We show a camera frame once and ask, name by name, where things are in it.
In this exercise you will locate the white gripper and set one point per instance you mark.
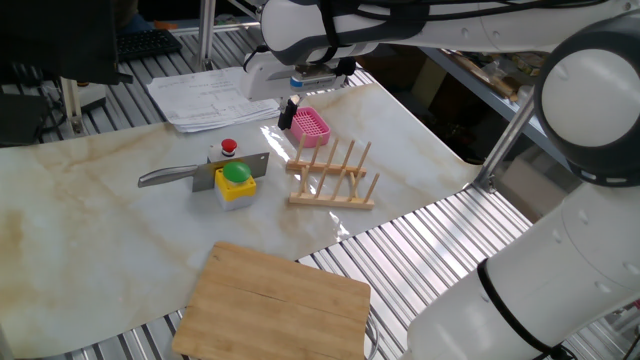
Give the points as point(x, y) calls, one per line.
point(265, 80)

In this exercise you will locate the steel cleaver knife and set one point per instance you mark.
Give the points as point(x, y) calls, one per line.
point(165, 175)

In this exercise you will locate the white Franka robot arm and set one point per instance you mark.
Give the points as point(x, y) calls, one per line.
point(575, 275)

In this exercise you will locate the wooden peg rack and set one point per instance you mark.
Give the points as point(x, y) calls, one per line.
point(330, 201)

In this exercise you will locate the pink plastic soap basket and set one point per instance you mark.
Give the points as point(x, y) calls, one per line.
point(310, 125)

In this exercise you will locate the red button grey box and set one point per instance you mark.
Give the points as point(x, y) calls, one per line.
point(222, 150)

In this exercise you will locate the green button yellow box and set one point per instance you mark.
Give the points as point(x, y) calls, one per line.
point(235, 190)

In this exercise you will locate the black computer keyboard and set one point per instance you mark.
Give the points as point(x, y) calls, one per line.
point(147, 44)

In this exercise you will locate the grey metal storage shelf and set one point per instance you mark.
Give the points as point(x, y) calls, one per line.
point(470, 82)

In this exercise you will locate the wooden cutting board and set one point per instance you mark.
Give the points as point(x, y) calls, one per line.
point(275, 310)

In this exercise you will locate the marble pattern table mat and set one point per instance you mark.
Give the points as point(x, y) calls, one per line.
point(100, 250)

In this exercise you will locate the black monitor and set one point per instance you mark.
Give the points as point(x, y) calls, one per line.
point(55, 40)

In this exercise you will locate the black equipment box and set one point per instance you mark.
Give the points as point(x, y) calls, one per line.
point(20, 117)

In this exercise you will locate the tall aluminium frame post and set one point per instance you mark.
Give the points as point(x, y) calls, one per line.
point(205, 30)

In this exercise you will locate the short aluminium post white base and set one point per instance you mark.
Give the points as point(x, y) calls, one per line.
point(70, 105)

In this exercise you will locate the aluminium corner post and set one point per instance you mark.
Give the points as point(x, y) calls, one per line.
point(502, 145)

